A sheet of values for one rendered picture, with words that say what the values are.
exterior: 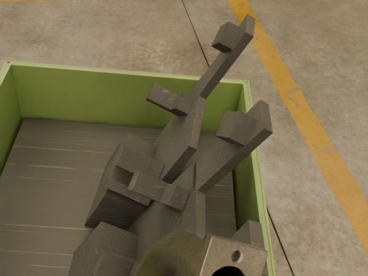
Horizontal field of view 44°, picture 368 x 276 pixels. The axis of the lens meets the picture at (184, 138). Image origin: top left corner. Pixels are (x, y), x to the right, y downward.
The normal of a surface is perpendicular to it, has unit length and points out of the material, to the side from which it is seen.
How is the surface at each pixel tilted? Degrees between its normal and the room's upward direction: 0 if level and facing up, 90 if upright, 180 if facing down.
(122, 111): 90
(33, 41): 0
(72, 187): 0
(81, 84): 90
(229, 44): 49
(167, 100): 45
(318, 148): 0
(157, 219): 62
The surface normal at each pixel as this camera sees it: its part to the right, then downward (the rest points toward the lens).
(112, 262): 0.39, 0.00
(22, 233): 0.09, -0.71
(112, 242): 0.54, -0.59
